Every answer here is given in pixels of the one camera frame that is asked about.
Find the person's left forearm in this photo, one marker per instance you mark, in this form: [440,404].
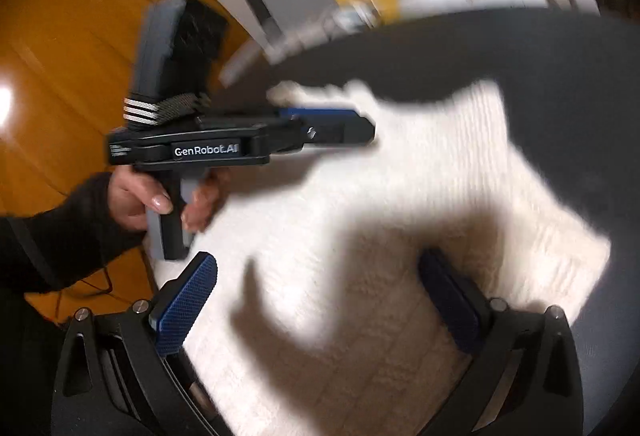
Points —
[60,226]

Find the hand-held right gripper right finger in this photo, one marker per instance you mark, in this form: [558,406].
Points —
[445,296]

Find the person's left hand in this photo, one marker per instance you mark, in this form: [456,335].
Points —
[130,201]

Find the cream knitted sweater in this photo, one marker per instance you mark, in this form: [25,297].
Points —
[400,176]

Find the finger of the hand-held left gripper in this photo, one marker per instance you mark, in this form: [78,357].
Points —
[325,113]
[345,132]

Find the wooden wardrobe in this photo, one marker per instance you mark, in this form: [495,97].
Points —
[75,41]

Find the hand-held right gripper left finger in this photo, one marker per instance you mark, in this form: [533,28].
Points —
[190,301]

